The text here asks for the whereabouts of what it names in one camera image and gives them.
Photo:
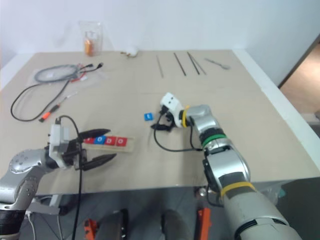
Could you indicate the gray table frame bracket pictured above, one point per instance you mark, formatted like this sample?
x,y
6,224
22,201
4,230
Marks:
x,y
46,208

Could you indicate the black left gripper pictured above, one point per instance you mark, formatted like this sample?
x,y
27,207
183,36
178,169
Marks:
x,y
72,155

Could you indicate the orange metal stand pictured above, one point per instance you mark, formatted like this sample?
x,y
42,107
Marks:
x,y
203,222
90,228

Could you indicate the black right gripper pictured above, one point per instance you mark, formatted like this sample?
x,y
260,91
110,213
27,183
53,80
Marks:
x,y
169,120

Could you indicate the red tile letter r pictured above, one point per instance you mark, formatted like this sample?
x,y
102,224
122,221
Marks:
x,y
89,141

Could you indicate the clear bag with orange item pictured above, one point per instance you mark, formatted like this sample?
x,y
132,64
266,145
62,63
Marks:
x,y
91,37

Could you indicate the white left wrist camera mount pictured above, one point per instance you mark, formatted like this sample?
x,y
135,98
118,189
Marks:
x,y
56,135

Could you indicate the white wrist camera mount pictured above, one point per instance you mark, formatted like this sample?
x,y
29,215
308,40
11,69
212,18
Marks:
x,y
56,135
172,102

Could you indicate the metal spoon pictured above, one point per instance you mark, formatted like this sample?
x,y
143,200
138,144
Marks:
x,y
218,63

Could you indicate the blue tile letter t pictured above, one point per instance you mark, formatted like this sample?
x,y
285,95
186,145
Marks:
x,y
148,116

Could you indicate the white crumpled ball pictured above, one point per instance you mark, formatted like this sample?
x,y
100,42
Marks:
x,y
132,51

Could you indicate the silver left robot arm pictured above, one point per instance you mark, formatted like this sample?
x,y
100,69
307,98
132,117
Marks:
x,y
22,162

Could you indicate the beige wooden letter tray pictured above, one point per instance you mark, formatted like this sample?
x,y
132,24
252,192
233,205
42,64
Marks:
x,y
130,147

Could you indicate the brown door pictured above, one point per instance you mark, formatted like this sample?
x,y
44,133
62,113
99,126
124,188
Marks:
x,y
303,80

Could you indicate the blue tile letter o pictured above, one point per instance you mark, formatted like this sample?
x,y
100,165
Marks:
x,y
99,140

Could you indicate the flat clear plastic bag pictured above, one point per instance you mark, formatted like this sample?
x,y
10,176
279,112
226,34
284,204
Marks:
x,y
96,78

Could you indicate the silver can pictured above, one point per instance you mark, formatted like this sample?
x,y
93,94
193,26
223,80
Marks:
x,y
203,192

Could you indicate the gray metal chopstick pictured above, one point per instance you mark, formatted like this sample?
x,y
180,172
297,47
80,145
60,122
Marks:
x,y
160,67

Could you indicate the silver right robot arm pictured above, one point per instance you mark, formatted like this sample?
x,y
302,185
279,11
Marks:
x,y
225,167

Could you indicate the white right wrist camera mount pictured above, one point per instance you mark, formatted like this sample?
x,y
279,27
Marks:
x,y
172,102

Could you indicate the dark rounded shape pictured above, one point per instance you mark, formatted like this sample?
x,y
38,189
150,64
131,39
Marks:
x,y
115,225
177,225

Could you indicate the crumpled clear plastic bag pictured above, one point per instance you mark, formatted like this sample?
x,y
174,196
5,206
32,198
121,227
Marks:
x,y
275,195

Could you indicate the red tile letter o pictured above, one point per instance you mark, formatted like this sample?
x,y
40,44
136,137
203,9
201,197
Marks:
x,y
121,141

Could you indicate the pair of dark chopsticks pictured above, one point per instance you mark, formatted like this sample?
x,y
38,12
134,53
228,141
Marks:
x,y
198,65

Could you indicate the orange black screwdriver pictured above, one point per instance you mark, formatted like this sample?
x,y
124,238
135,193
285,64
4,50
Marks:
x,y
50,112

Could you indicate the black chopstick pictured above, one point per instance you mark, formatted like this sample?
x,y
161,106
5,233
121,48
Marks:
x,y
193,63
180,64

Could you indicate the red tile letter b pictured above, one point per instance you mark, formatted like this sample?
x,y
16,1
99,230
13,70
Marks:
x,y
110,140

